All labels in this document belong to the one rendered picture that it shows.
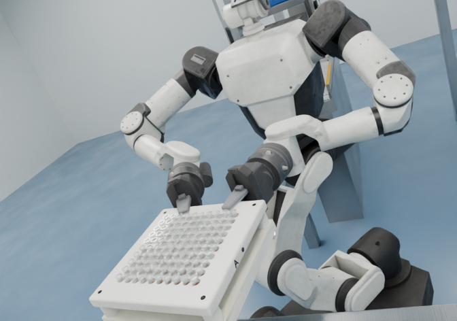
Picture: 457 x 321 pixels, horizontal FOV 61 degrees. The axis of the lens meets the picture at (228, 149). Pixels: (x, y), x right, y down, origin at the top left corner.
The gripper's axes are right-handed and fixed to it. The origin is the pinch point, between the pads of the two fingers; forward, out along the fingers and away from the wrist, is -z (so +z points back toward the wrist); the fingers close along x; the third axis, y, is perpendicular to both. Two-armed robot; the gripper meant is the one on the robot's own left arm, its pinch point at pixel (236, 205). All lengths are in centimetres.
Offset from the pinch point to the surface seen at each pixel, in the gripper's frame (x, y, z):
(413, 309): 18.0, -28.8, -2.6
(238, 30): -22, 50, 97
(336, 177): 70, 40, 123
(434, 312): 18.0, -31.7, -2.5
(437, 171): 99, 0, 171
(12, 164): 62, 565, 186
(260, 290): 101, 70, 66
